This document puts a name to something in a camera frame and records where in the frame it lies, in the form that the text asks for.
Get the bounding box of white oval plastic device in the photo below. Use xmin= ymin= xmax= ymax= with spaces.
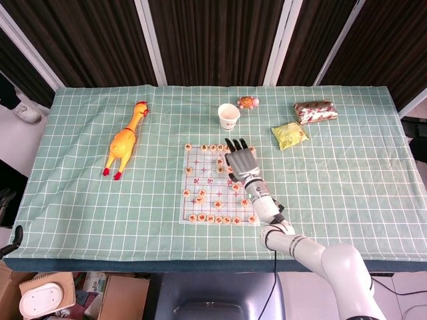
xmin=18 ymin=282 xmax=66 ymax=319

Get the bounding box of green checked tablecloth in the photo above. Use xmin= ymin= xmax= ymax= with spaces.
xmin=2 ymin=85 xmax=427 ymax=265

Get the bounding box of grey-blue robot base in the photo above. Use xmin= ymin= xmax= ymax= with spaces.
xmin=155 ymin=271 xmax=285 ymax=320

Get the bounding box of brown cardboard box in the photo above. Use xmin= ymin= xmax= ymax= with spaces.
xmin=98 ymin=274 xmax=151 ymax=320

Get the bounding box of white paper cup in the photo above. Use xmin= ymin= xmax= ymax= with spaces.
xmin=218 ymin=103 xmax=242 ymax=131

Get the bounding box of black seat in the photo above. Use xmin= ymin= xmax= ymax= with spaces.
xmin=0 ymin=158 xmax=30 ymax=228

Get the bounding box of white partition post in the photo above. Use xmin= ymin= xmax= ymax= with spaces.
xmin=313 ymin=0 xmax=367 ymax=86
xmin=0 ymin=13 xmax=65 ymax=91
xmin=134 ymin=0 xmax=167 ymax=86
xmin=398 ymin=87 xmax=427 ymax=118
xmin=263 ymin=0 xmax=304 ymax=86

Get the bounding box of silver and red snack pack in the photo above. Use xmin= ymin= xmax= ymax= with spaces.
xmin=293 ymin=99 xmax=340 ymax=126

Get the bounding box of cardboard box with white item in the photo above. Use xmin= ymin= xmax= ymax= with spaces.
xmin=18 ymin=271 xmax=77 ymax=309

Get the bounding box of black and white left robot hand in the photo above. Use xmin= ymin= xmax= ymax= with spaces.
xmin=0 ymin=225 xmax=25 ymax=259

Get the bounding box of open cardboard box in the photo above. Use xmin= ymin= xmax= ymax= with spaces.
xmin=0 ymin=263 xmax=24 ymax=320

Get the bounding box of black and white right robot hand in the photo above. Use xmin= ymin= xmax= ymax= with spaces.
xmin=224 ymin=137 xmax=262 ymax=183

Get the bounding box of white sneaker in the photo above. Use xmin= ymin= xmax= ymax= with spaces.
xmin=13 ymin=101 xmax=43 ymax=125

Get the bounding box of yellow rubber chicken toy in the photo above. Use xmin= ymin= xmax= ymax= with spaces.
xmin=101 ymin=101 xmax=150 ymax=181

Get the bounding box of dark brown curtain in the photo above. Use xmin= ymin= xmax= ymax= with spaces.
xmin=0 ymin=0 xmax=158 ymax=87
xmin=148 ymin=0 xmax=291 ymax=87
xmin=322 ymin=0 xmax=427 ymax=113
xmin=277 ymin=0 xmax=356 ymax=86

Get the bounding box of orange and pink turtle toy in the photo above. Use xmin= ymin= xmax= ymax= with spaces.
xmin=236 ymin=96 xmax=260 ymax=111

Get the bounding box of black cable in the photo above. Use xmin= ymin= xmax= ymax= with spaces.
xmin=370 ymin=275 xmax=427 ymax=297
xmin=272 ymin=248 xmax=280 ymax=303

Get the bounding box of colourful printed carton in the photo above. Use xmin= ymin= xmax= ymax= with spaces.
xmin=82 ymin=271 xmax=109 ymax=296

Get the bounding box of Chinese chess board with pieces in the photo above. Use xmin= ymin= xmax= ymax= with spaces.
xmin=179 ymin=143 xmax=261 ymax=227

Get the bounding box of yellow-green snack bag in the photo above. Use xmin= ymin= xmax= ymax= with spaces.
xmin=270 ymin=121 xmax=310 ymax=151

